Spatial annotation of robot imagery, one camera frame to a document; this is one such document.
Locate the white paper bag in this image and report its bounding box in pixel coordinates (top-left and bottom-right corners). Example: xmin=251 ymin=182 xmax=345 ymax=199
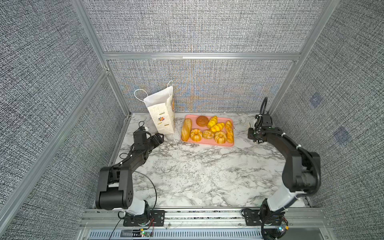
xmin=134 ymin=80 xmax=175 ymax=135

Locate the yellow striped croissant fake bread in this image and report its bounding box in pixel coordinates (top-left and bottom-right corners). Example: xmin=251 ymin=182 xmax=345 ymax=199
xmin=210 ymin=123 xmax=225 ymax=133

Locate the round brown bun fake bread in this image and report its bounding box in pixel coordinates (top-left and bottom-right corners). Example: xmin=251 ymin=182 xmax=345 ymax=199
xmin=196 ymin=116 xmax=210 ymax=127

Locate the oval yellow fake bread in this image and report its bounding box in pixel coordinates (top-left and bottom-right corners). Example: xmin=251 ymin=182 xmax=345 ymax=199
xmin=207 ymin=116 xmax=218 ymax=129

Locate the long twisted fake bread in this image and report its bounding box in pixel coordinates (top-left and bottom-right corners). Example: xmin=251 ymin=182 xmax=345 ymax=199
xmin=225 ymin=121 xmax=234 ymax=144

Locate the round pumpkin-shaped fake bread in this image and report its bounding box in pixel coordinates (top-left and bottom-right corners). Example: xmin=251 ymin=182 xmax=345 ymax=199
xmin=190 ymin=129 xmax=203 ymax=142

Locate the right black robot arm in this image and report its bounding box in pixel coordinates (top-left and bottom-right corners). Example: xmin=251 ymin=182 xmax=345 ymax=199
xmin=248 ymin=114 xmax=321 ymax=225

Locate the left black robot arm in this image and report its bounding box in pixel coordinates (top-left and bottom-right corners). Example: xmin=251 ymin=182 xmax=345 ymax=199
xmin=95 ymin=126 xmax=164 ymax=217

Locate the pink plastic tray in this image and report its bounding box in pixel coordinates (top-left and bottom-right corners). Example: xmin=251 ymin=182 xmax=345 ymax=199
xmin=183 ymin=115 xmax=235 ymax=147

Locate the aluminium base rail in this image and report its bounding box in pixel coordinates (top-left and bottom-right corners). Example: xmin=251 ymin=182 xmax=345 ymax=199
xmin=75 ymin=207 xmax=337 ymax=240

